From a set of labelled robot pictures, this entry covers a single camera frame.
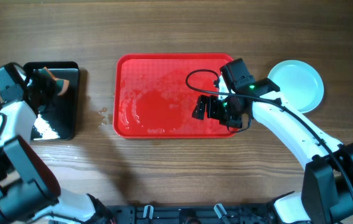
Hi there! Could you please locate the black water basin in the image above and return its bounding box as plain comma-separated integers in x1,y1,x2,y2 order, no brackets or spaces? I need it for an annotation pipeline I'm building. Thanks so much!
23,61,80,141

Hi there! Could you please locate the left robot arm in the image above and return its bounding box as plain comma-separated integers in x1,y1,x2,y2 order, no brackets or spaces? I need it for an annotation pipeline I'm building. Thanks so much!
0,62,116,223

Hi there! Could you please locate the orange green sponge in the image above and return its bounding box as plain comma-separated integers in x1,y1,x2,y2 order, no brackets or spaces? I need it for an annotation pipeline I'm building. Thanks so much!
39,67,70,96

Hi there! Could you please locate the red plastic tray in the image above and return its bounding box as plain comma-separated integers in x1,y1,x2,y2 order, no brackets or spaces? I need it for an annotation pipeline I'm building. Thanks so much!
113,53,233,139

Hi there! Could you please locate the light blue plate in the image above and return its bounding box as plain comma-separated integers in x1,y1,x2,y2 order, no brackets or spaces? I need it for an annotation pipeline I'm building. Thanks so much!
268,60,324,113

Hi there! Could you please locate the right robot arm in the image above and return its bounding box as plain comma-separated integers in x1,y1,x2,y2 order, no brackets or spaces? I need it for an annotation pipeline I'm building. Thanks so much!
192,59,353,223

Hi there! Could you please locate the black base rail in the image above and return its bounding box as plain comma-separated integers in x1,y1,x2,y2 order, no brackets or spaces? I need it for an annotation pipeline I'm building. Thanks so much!
108,203,282,224

